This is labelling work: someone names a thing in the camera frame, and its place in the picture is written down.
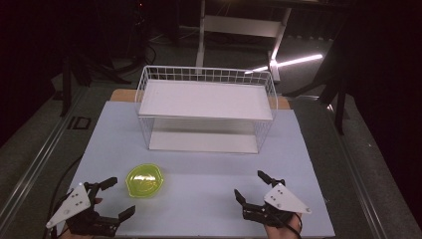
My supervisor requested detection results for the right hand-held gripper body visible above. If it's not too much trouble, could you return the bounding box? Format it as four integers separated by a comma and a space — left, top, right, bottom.
241, 178, 313, 229

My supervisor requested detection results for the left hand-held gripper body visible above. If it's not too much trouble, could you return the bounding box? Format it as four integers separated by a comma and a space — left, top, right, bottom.
45, 181, 121, 238

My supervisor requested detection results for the green plastic bowl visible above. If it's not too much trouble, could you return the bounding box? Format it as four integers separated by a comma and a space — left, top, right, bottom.
124, 162, 165, 199

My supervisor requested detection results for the person's left hand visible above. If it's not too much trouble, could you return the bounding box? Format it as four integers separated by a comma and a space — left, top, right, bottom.
61, 197, 104, 239

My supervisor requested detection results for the person's right hand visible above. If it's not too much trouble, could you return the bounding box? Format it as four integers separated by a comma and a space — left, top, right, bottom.
265, 213, 304, 239

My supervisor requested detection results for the pale blue table mat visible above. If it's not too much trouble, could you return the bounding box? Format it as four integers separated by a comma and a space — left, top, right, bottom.
57, 100, 336, 239

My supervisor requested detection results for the black metal stand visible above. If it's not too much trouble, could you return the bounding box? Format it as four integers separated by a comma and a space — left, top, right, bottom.
283, 63, 351, 136
59, 54, 132, 118

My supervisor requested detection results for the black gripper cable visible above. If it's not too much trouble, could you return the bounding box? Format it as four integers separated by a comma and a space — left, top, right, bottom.
277, 213, 304, 239
41, 154, 85, 239

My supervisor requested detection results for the metal floor rail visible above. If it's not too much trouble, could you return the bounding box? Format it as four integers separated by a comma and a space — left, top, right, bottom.
0, 87, 88, 230
325, 104, 383, 239

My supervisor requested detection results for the white wire shelf rack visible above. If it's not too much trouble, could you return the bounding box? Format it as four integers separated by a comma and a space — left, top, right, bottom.
134, 65, 280, 155

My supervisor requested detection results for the white desk frame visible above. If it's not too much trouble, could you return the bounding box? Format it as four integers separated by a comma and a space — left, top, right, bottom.
194, 0, 294, 83

